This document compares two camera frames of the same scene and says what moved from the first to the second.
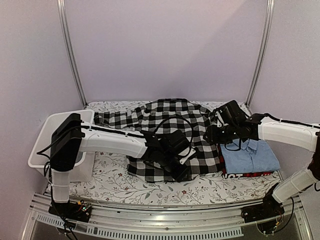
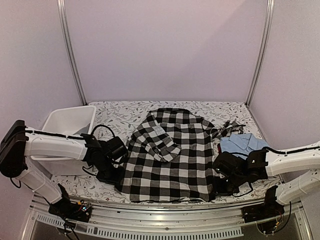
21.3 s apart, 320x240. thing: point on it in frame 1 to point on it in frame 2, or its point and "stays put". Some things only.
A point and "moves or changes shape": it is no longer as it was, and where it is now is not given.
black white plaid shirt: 167,114 moves or changes shape
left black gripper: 179,176 to 116,181
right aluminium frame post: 269,11 stays put
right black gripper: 212,136 to 218,190
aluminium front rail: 224,222 stays put
